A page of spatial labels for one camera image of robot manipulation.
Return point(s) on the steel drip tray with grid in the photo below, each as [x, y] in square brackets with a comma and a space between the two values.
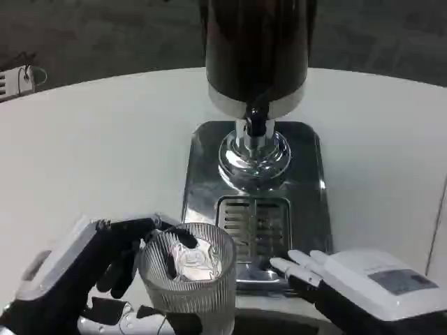
[255, 206]

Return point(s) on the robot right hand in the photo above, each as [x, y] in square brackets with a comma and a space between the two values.
[359, 282]

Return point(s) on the dark drink dispenser with tap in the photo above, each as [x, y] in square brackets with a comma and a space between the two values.
[256, 70]

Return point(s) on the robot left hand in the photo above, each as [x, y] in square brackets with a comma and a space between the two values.
[66, 258]

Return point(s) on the clear ribbed glass cup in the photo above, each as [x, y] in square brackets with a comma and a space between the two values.
[190, 279]

